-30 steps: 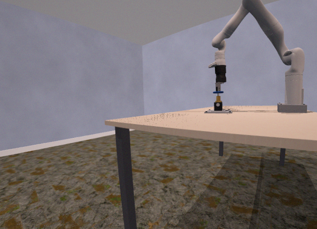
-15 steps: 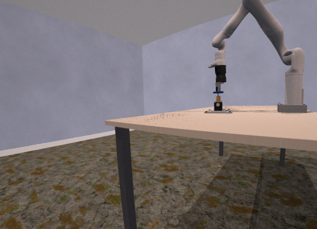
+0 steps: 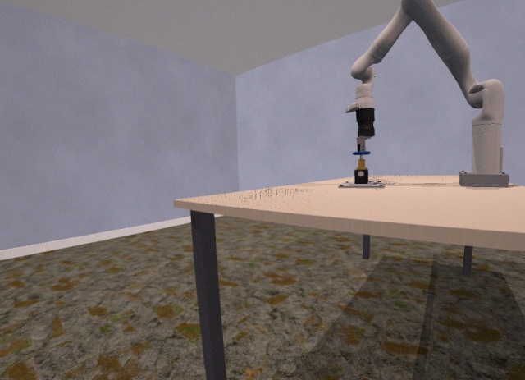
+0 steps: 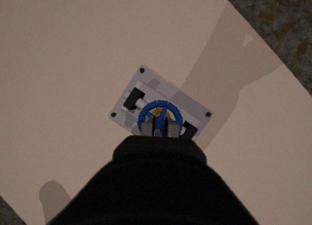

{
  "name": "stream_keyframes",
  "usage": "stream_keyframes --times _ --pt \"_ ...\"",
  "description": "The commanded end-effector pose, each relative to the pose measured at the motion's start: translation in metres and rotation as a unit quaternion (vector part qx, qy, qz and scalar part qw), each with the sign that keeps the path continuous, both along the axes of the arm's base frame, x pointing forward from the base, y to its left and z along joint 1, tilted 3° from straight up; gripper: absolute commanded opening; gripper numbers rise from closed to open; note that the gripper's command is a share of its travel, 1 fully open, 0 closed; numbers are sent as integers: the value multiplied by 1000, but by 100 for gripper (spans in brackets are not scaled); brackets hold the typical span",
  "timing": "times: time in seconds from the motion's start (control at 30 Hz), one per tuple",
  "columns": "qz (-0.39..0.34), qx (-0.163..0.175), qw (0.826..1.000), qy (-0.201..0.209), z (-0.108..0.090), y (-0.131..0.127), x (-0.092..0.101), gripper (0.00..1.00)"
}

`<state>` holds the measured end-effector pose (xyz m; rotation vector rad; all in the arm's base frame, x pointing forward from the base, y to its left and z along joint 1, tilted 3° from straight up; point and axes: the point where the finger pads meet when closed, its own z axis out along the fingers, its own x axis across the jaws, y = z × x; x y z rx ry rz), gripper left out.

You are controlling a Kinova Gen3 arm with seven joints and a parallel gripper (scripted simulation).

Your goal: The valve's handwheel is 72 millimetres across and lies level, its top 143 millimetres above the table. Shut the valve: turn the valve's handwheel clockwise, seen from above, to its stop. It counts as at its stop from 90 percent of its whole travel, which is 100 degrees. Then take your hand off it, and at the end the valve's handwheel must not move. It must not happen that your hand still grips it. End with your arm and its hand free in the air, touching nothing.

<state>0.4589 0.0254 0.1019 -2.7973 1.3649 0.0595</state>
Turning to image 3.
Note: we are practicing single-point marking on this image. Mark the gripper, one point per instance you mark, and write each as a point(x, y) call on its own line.
point(365, 118)

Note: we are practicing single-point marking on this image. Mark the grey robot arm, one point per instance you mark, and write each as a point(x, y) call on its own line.
point(487, 152)

